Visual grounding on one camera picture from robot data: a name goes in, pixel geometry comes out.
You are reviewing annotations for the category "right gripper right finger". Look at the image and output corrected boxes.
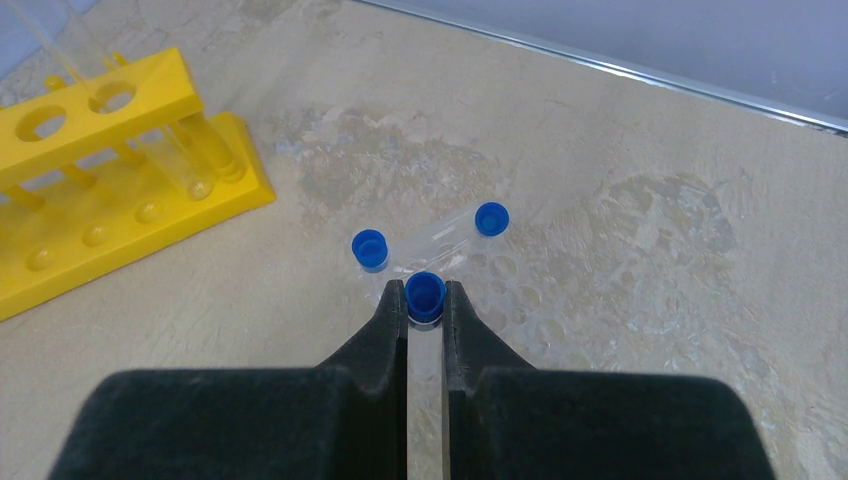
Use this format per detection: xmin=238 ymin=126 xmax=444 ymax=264
xmin=442 ymin=281 xmax=774 ymax=479

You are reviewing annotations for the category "blue capped vial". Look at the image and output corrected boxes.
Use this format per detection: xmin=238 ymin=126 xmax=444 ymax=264
xmin=405 ymin=272 xmax=446 ymax=479
xmin=389 ymin=201 xmax=511 ymax=279
xmin=351 ymin=229 xmax=389 ymax=273

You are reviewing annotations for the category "yellow test tube rack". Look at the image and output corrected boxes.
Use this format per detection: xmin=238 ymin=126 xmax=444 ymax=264
xmin=1 ymin=48 xmax=275 ymax=318

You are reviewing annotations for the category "clear glass test tube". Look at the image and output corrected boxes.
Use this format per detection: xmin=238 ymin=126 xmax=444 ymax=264
xmin=1 ymin=1 xmax=194 ymax=166

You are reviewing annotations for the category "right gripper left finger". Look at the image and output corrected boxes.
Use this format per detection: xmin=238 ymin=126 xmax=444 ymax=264
xmin=50 ymin=280 xmax=408 ymax=479

